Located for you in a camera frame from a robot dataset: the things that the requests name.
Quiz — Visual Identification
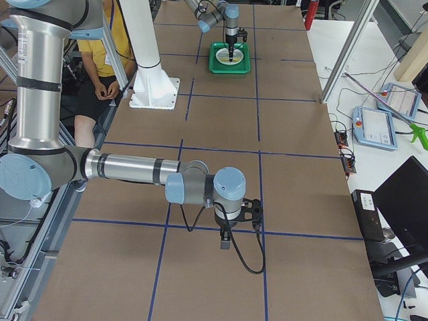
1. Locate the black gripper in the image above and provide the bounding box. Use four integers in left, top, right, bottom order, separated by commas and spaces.
225, 34, 237, 62
214, 214, 238, 250

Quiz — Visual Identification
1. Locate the yellow plastic spoon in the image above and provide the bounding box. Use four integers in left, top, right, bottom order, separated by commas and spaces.
217, 58, 243, 66

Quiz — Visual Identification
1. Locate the white round plate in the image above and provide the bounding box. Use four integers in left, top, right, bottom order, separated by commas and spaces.
215, 48, 244, 59

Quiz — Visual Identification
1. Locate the green plastic tray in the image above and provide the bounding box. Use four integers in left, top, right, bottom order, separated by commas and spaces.
209, 42, 251, 74

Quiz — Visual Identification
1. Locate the red cylinder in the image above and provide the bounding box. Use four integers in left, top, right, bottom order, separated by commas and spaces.
304, 0, 319, 31

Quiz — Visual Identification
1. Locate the black orange usb hub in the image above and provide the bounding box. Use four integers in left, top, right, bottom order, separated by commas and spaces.
340, 154, 356, 176
334, 130, 348, 148

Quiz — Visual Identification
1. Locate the black desktop box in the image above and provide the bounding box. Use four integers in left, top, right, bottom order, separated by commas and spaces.
351, 189, 395, 243

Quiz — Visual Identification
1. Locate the person in yellow shirt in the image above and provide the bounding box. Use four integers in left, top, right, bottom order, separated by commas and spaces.
74, 1, 135, 148

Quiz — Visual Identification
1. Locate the near blue teach pendant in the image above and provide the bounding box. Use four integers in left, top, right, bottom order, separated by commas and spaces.
352, 106, 398, 150

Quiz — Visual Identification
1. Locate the blue teach pendant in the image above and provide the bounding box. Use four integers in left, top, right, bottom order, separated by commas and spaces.
380, 83, 421, 121
352, 106, 398, 150

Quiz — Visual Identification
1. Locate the black monitor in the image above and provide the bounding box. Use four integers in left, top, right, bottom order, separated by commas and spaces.
372, 156, 427, 278

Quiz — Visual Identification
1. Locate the far blue teach pendant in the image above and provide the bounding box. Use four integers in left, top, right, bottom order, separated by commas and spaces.
380, 83, 421, 121

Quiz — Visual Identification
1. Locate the silver reacher grabber tool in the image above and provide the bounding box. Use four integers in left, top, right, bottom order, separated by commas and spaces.
344, 72, 428, 150

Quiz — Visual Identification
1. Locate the black camera cable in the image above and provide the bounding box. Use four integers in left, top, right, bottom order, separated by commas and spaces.
195, 0, 249, 47
179, 202, 267, 275

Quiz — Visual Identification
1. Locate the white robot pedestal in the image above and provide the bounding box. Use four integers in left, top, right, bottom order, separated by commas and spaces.
120, 0, 180, 110

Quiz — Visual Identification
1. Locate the aluminium frame post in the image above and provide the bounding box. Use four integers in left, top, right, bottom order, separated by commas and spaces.
320, 0, 379, 104

